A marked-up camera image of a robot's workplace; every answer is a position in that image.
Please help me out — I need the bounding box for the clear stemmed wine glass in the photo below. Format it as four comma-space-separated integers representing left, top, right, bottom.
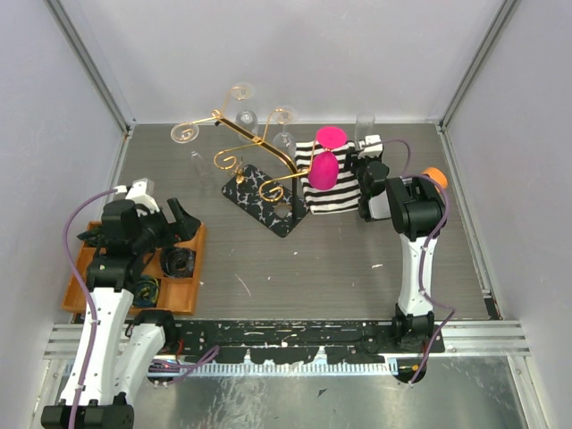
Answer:
272, 105, 298, 158

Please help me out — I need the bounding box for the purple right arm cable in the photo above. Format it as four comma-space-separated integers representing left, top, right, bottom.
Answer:
382, 139, 457, 385

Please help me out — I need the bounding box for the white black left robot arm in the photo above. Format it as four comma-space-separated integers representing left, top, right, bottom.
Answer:
40, 198, 201, 428

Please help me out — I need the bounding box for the white slotted cable duct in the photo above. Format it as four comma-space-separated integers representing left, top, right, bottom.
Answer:
189, 359, 399, 377

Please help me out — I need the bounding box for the blue floral rolled tie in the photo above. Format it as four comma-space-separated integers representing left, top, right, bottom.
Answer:
160, 247, 196, 279

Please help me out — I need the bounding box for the tall clear champagne flute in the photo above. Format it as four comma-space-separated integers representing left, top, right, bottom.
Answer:
354, 112, 375, 143

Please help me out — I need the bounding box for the pink plastic wine glass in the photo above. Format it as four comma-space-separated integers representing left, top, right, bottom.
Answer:
307, 126, 347, 190

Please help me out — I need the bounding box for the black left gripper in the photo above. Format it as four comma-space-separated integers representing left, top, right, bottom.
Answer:
133, 197, 200, 255

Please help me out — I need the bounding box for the green patterned rolled tie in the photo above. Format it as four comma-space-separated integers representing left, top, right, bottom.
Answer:
77, 225, 106, 248

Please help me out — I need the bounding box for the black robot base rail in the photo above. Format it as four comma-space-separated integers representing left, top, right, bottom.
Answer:
160, 319, 428, 365

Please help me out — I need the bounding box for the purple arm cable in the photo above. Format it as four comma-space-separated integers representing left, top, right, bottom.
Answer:
382, 139, 457, 385
62, 187, 220, 429

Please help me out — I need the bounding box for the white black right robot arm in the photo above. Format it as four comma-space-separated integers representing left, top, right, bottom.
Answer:
345, 148, 448, 352

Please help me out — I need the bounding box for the gold wine glass rack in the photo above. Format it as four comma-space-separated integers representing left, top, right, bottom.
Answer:
171, 83, 312, 238

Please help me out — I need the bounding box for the yellow blue rolled tie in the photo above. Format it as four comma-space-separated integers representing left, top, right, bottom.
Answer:
132, 275, 160, 308

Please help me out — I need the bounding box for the orange plastic wine glass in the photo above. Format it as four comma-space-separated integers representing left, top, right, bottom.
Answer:
424, 167, 449, 189

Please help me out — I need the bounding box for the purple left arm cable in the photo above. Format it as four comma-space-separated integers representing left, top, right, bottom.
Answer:
62, 187, 220, 429

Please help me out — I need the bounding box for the black white striped cloth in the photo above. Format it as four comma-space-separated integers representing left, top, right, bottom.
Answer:
299, 140, 361, 215

